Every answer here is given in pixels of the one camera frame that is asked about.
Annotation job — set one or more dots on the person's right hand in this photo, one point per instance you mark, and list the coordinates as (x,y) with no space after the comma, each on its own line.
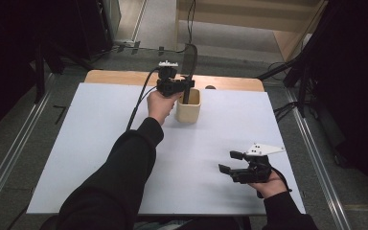
(270,188)

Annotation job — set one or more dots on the metal floor rail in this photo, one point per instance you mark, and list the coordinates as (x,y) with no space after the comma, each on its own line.
(319,159)
(12,153)

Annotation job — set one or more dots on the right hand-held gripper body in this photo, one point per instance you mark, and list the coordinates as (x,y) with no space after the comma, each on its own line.
(257,171)

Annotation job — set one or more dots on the black cabinet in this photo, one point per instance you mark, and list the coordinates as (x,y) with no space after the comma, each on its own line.
(96,25)

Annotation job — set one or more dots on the dark green spatula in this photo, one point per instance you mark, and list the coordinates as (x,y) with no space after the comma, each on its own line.
(189,60)

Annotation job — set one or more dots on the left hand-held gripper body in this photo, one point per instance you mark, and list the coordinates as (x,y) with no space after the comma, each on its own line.
(167,86)

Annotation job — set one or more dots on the black metal stand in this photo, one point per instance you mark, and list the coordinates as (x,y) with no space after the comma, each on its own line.
(40,73)
(302,83)

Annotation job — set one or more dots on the light wooden furniture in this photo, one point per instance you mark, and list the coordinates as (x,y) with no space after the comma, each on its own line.
(252,12)

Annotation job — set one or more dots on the beige cup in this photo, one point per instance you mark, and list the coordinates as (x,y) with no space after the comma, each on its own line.
(188,111)

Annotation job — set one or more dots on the white table cover sheet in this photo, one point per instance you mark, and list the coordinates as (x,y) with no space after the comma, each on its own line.
(92,143)

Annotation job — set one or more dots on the person's left hand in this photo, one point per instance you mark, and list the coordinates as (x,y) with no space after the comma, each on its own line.
(159,107)

